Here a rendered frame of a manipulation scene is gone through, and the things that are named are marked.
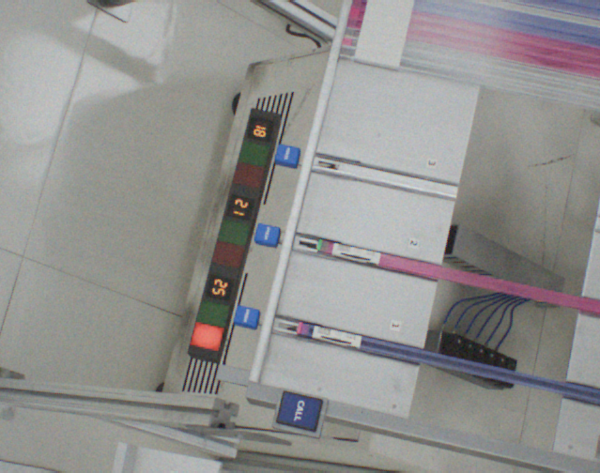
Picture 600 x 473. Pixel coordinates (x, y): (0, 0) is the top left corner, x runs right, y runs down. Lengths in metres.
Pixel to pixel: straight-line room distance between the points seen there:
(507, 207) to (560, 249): 0.15
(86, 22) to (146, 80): 0.16
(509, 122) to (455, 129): 0.42
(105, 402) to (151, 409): 0.14
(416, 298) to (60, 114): 0.90
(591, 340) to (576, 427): 0.11
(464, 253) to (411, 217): 0.31
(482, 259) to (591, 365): 0.40
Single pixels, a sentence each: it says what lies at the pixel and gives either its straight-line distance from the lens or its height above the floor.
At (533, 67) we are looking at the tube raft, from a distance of 1.77.
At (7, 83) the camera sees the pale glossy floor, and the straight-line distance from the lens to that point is 2.31.
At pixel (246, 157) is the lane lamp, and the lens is 1.74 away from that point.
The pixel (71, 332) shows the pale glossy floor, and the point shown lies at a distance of 2.34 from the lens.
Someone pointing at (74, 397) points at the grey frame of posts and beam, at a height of 0.28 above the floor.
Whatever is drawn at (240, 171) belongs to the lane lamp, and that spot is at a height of 0.65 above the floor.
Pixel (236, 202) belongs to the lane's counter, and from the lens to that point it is 1.72.
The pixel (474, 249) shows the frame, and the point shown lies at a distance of 2.01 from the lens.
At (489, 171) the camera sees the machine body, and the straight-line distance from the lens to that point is 2.11.
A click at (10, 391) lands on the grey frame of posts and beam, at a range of 2.20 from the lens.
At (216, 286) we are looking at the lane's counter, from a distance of 1.70.
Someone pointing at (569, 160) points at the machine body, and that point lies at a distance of 2.27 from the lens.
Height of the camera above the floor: 2.02
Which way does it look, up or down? 50 degrees down
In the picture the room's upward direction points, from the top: 87 degrees clockwise
